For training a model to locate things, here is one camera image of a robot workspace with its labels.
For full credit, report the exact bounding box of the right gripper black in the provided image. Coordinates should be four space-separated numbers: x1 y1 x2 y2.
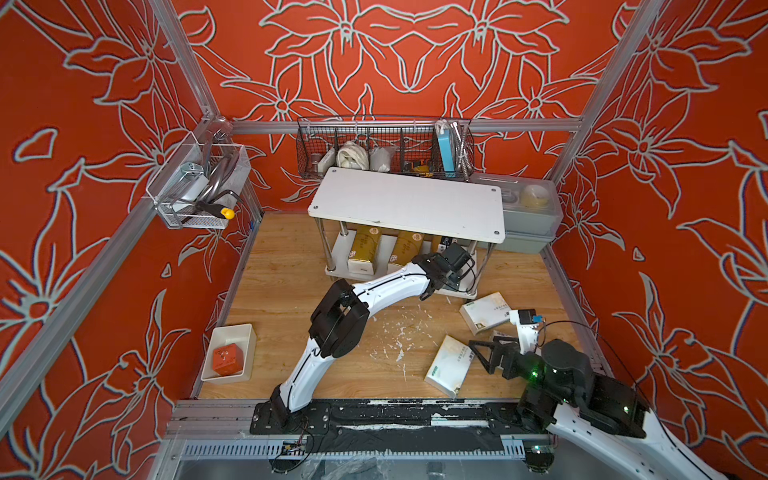
469 338 577 407

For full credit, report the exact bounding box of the gold tissue pack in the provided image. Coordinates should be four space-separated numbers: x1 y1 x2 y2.
347 226 381 275
430 235 453 253
387 231 424 273

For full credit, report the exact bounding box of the white tissue pack back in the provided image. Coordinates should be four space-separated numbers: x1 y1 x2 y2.
459 292 512 335

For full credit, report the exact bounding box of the white tissue pack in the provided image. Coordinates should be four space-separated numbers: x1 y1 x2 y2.
424 335 475 399
459 292 512 335

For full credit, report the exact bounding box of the white tissue pack front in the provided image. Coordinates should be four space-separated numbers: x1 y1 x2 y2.
424 335 475 399

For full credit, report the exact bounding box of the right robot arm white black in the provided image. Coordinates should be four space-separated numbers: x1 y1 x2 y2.
469 337 725 479

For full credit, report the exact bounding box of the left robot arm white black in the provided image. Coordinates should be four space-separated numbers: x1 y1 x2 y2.
270 243 476 425

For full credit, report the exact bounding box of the white two-tier shelf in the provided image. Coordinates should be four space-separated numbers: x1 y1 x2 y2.
307 168 505 282

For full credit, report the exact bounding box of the grey plastic storage box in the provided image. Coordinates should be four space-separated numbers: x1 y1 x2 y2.
470 172 563 254

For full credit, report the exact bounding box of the tape roll in box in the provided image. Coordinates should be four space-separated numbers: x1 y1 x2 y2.
520 184 552 211

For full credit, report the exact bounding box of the blue box in basket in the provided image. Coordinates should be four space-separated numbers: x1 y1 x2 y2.
435 119 456 178

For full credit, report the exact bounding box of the white cloth roll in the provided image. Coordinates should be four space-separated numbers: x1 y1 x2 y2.
336 141 370 171

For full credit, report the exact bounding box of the white tray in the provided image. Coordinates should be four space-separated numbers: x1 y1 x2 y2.
200 324 256 384

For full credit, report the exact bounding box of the red cube object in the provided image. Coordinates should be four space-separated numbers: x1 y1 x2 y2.
211 343 245 377

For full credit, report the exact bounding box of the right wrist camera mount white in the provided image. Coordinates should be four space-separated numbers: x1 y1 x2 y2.
508 309 544 354

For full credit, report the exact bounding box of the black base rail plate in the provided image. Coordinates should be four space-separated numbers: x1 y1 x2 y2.
249 398 543 435

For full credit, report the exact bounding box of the black wire basket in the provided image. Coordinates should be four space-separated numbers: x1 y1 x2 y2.
295 116 475 181

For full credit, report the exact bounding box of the yellow handled tool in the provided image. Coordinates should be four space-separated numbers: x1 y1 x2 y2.
195 202 236 220

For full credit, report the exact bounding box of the clear plastic wall bin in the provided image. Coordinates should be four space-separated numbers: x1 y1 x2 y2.
146 132 251 230

